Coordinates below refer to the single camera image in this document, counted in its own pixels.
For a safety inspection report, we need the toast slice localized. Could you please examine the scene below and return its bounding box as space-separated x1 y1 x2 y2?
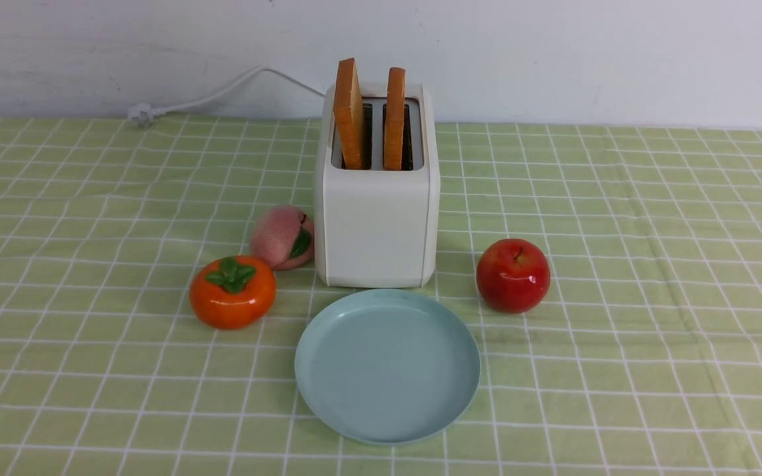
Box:
333 58 364 171
384 67 406 171

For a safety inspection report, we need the pink peach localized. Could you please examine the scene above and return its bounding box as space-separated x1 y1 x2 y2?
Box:
250 204 315 270

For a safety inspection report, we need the orange persimmon with green leaf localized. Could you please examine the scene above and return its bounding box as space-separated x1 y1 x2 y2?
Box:
189 255 277 329

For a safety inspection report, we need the red apple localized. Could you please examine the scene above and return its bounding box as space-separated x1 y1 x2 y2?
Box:
476 238 552 314

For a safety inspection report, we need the white power cord with plug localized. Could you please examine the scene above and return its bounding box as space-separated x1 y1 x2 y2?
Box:
127 65 326 128

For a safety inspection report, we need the light blue round plate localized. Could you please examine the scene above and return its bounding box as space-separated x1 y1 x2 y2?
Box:
294 289 481 446

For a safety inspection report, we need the white two-slot toaster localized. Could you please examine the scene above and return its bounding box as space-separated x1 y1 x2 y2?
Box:
314 82 441 288

